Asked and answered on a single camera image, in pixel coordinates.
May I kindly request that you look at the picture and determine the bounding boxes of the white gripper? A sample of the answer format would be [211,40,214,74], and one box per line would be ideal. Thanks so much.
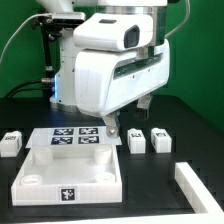
[75,41,170,138]

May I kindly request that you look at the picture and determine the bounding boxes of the white square tabletop part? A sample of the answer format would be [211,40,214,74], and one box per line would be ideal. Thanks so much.
[11,145,122,206]

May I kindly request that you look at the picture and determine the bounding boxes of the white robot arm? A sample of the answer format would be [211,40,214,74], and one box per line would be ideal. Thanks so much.
[36,0,170,138]

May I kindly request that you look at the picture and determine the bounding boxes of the white sheet with markers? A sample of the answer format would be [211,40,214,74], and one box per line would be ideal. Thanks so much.
[26,126,121,148]

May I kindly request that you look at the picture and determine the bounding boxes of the white obstacle fence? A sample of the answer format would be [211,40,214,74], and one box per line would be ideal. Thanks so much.
[174,162,224,224]

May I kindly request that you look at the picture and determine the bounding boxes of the black cables at base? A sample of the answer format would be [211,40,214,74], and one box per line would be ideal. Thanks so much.
[4,79,54,99]

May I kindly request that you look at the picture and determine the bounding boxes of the black camera on stand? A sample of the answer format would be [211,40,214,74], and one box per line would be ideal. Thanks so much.
[31,12,85,96]

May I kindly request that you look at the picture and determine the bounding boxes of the white camera cable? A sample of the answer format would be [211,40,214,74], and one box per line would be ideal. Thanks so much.
[0,13,51,64]

